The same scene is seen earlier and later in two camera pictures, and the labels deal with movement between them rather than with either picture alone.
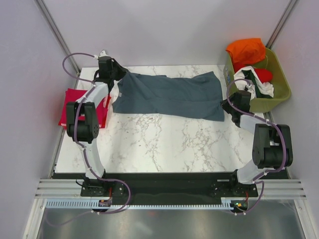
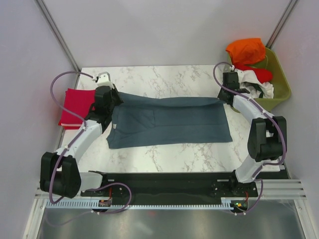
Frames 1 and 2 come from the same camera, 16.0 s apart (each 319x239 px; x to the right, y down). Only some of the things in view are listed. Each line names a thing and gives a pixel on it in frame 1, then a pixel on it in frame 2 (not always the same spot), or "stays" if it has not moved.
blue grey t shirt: x=196 y=96 -> x=144 y=120
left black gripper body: x=117 y=73 -> x=116 y=100
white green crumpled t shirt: x=246 y=77 stays
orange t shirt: x=247 y=51 stays
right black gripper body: x=227 y=107 -> x=221 y=94
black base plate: x=163 y=188 stays
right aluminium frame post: x=282 y=24 stays
